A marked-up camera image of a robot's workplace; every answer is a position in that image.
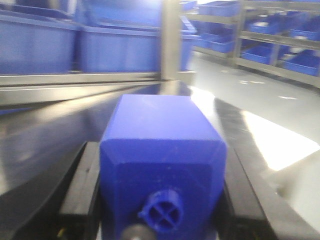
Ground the blue bin behind table right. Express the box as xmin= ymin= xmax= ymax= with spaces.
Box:
xmin=77 ymin=0 xmax=201 ymax=73

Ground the steel shelf frame behind table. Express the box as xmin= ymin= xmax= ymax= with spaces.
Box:
xmin=0 ymin=0 xmax=195 ymax=108

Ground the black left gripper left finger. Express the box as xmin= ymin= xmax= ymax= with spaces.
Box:
xmin=59 ymin=142 xmax=100 ymax=216

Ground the steel storage rack near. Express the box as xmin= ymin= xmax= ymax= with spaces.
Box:
xmin=233 ymin=0 xmax=320 ymax=88

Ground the steel storage rack far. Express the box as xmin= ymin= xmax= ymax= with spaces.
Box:
xmin=181 ymin=0 xmax=241 ymax=59

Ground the blue bottle-shaped part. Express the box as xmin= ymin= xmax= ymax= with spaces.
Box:
xmin=99 ymin=94 xmax=227 ymax=240

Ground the steel storage rack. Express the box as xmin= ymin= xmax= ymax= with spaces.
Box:
xmin=233 ymin=0 xmax=320 ymax=88
xmin=181 ymin=0 xmax=241 ymax=59

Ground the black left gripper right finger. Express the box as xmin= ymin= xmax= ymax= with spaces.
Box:
xmin=225 ymin=146 xmax=265 ymax=218

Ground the blue bin behind table left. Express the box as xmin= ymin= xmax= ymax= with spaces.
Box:
xmin=0 ymin=3 xmax=80 ymax=75

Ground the blue bin behind table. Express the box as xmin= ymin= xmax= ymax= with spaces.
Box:
xmin=77 ymin=0 xmax=201 ymax=73
xmin=0 ymin=3 xmax=80 ymax=75

